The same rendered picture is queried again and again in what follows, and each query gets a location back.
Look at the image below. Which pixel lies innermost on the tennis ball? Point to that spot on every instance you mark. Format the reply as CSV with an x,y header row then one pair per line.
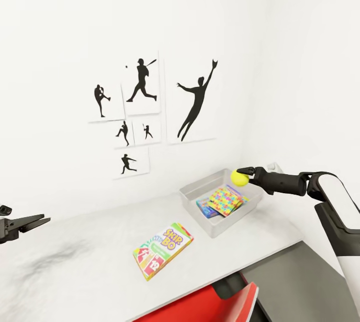
x,y
239,179

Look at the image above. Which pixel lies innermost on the board game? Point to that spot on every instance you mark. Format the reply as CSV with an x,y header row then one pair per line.
x,y
207,210
236,193
158,251

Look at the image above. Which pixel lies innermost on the swivel chair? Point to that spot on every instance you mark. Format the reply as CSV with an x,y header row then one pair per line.
x,y
204,305

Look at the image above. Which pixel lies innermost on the jigsaw puzzle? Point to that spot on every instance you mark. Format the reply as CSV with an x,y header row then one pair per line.
x,y
223,201
236,206

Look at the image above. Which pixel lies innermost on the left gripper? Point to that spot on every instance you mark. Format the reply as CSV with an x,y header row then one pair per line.
x,y
9,229

